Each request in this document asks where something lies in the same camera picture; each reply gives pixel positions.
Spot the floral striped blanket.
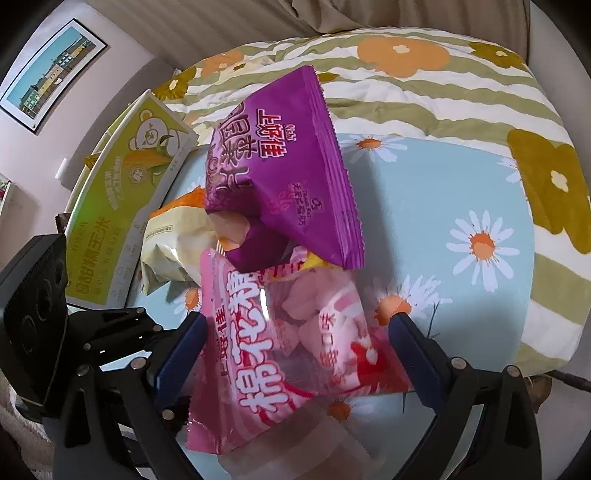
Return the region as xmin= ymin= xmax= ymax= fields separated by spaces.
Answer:
xmin=152 ymin=28 xmax=591 ymax=376

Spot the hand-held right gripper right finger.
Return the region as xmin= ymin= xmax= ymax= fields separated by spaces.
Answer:
xmin=388 ymin=312 xmax=542 ymax=480

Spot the cream and orange snack packet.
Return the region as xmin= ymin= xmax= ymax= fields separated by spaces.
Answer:
xmin=140 ymin=189 xmax=254 ymax=297

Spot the beige curtain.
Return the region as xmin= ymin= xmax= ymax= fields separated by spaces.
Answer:
xmin=85 ymin=0 xmax=531 ymax=70

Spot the purple snack packet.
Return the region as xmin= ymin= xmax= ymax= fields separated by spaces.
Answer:
xmin=204 ymin=65 xmax=365 ymax=274

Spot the framed wall poster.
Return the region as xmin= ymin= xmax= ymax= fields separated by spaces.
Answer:
xmin=0 ymin=18 xmax=108 ymax=135

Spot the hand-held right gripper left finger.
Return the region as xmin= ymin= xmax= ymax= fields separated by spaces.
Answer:
xmin=55 ymin=313 xmax=209 ymax=480

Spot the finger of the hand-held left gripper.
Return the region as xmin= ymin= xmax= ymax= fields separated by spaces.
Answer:
xmin=68 ymin=308 xmax=164 ymax=371

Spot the green cardboard box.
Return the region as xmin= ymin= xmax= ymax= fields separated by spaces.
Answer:
xmin=65 ymin=90 xmax=199 ymax=311

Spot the pink marshmallow packet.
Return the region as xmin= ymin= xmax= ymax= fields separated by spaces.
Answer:
xmin=186 ymin=247 xmax=413 ymax=456

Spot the daisy print tablecloth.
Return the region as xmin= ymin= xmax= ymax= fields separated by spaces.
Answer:
xmin=171 ymin=133 xmax=540 ymax=480

